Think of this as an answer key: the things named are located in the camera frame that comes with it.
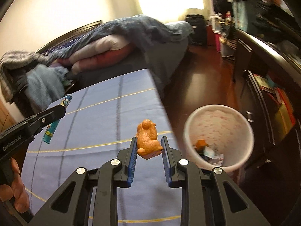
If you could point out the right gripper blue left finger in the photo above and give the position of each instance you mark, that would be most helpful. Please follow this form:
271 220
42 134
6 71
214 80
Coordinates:
131 160

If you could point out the orange toy bear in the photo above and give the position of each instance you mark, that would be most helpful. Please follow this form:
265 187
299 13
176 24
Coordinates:
148 145

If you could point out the white pink trash bin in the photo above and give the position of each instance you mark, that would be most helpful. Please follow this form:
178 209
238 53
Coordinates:
225 130

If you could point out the bed with dark headboard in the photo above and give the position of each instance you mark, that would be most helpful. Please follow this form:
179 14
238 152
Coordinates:
162 60

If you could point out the pink red folded quilt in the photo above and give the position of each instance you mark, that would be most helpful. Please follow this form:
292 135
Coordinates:
102 53

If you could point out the grey knitted blanket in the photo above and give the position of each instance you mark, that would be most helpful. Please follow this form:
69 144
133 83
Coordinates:
14 66

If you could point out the blue striped table cloth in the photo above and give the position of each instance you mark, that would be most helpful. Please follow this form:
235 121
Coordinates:
100 121

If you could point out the white plastic bag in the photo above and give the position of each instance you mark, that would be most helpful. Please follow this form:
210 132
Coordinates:
217 160

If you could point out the dark wooden dresser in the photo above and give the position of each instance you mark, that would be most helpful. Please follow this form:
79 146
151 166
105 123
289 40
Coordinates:
267 85

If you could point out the blue floral duvet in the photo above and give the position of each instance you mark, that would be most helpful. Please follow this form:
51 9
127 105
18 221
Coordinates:
141 30

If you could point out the orange block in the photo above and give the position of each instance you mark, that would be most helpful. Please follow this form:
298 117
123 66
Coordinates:
200 145

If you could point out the light blue tissue pack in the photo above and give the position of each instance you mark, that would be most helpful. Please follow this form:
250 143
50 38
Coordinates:
208 152

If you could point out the person's left hand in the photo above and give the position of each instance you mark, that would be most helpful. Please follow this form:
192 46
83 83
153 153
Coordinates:
16 190

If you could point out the black suitcase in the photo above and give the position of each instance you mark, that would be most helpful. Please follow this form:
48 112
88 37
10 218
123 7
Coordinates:
199 26

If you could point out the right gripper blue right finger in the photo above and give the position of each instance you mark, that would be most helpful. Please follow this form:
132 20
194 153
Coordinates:
166 156

